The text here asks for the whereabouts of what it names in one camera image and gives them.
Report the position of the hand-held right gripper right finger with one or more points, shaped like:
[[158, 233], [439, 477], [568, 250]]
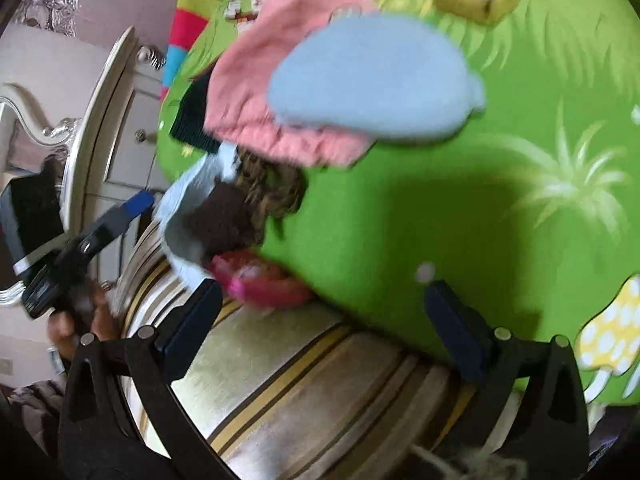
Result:
[[452, 322]]

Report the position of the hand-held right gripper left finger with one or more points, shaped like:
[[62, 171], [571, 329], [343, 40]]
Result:
[[186, 330]]

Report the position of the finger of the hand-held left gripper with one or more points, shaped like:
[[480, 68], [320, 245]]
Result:
[[132, 207]]

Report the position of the light blue fuzzy cloth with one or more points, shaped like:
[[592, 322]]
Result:
[[370, 80]]

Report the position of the person's left hand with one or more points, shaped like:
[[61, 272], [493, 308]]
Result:
[[100, 312]]

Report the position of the pale blue cloth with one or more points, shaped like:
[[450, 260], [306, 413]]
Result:
[[180, 200]]

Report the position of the magenta pink cloth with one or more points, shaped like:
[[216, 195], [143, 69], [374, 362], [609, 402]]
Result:
[[260, 285]]

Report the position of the dark brown cloth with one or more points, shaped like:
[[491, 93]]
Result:
[[220, 220]]

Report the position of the white ornate nightstand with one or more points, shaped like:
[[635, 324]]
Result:
[[130, 110]]

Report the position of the dark green knit cloth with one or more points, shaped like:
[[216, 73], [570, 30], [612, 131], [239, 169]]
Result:
[[192, 115]]

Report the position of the green cartoon printed blanket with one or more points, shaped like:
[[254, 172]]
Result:
[[400, 210]]

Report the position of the gold striped mattress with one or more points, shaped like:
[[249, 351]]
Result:
[[300, 385]]

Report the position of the leopard print cloth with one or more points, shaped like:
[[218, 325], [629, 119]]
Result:
[[270, 185]]

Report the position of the ornate silver framed mirror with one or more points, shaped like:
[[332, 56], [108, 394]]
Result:
[[15, 100]]

